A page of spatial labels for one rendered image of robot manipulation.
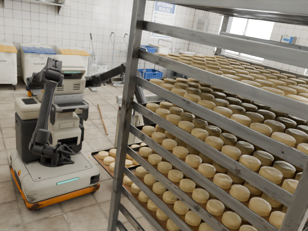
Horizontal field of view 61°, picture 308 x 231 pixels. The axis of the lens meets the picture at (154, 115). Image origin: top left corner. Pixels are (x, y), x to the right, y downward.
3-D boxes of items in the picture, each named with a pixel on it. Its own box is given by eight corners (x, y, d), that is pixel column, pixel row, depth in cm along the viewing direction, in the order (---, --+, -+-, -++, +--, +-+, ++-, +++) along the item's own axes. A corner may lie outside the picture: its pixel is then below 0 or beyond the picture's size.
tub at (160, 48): (156, 52, 661) (158, 44, 654) (169, 55, 632) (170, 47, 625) (145, 51, 637) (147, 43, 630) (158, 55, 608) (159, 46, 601)
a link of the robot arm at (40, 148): (35, 152, 133) (29, 154, 128) (38, 139, 133) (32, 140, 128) (47, 156, 133) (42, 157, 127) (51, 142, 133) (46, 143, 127)
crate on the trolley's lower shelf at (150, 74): (151, 76, 675) (152, 68, 668) (162, 80, 650) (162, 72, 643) (134, 77, 638) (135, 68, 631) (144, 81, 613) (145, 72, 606)
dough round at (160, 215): (158, 209, 99) (158, 205, 98) (170, 213, 98) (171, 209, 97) (154, 218, 94) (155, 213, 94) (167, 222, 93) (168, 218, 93)
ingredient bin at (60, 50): (60, 90, 517) (62, 50, 490) (54, 81, 567) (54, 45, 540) (87, 90, 545) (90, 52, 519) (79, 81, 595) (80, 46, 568)
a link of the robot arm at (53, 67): (67, 58, 145) (48, 52, 139) (62, 81, 142) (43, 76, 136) (47, 77, 181) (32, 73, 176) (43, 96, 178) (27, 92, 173)
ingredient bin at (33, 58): (24, 90, 481) (24, 48, 454) (20, 81, 530) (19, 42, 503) (55, 90, 510) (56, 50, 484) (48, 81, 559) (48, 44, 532)
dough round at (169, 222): (183, 228, 92) (184, 223, 91) (174, 235, 88) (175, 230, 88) (172, 219, 95) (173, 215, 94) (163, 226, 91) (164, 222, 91)
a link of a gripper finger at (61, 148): (72, 153, 124) (53, 148, 125) (71, 166, 127) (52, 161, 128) (78, 146, 130) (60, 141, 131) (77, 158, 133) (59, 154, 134)
